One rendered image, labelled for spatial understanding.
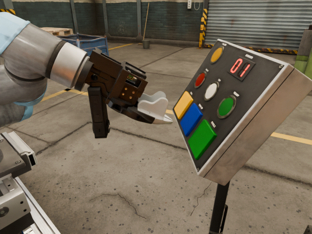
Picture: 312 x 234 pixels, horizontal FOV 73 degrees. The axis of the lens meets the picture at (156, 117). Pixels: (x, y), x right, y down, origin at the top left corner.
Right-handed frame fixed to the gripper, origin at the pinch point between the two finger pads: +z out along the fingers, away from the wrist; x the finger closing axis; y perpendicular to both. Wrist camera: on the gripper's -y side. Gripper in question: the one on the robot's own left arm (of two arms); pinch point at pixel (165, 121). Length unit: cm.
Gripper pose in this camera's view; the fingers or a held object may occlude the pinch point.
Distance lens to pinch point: 47.2
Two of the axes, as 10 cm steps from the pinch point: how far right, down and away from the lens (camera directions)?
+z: 8.6, 4.0, 3.1
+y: 5.0, -7.9, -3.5
